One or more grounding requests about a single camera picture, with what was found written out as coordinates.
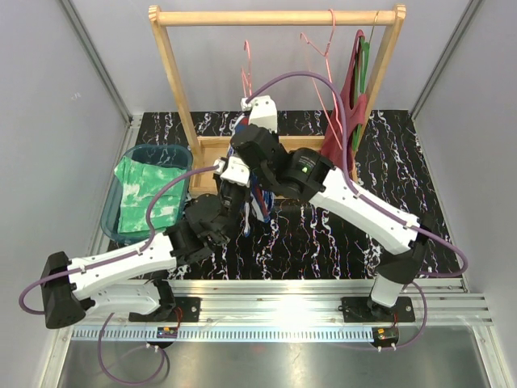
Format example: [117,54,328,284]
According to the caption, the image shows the blue patterned trousers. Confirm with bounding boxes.
[227,113,275,237]

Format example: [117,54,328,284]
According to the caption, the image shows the blue transparent plastic bin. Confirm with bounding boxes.
[101,144,192,245]

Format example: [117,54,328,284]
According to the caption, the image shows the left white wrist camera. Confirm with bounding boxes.
[213,156,250,188]

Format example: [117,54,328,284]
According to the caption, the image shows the pink wire hanger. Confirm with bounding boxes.
[241,40,253,97]
[299,8,351,149]

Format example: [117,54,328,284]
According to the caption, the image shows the purple cable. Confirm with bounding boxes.
[18,161,221,383]
[246,71,469,351]

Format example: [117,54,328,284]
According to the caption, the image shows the wooden clothes rack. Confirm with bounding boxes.
[147,4,407,200]

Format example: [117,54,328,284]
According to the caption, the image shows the aluminium mounting rail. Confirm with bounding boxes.
[63,278,493,342]

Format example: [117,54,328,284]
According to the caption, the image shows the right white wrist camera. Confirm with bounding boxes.
[241,95,278,134]

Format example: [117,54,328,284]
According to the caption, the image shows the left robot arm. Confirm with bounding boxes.
[40,179,250,329]

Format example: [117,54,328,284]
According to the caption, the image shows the maroon tank top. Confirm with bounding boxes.
[321,29,368,173]

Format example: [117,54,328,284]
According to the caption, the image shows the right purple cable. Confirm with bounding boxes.
[246,71,469,351]

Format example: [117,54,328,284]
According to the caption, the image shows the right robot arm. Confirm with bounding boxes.
[230,124,428,322]

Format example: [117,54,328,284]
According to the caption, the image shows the green tie-dye trousers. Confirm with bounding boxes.
[114,156,186,234]

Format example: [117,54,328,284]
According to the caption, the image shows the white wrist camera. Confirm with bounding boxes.
[241,95,278,134]
[213,156,250,188]

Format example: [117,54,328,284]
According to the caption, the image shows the green hanger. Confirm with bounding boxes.
[351,36,370,151]

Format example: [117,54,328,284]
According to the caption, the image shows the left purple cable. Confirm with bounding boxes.
[18,161,221,383]

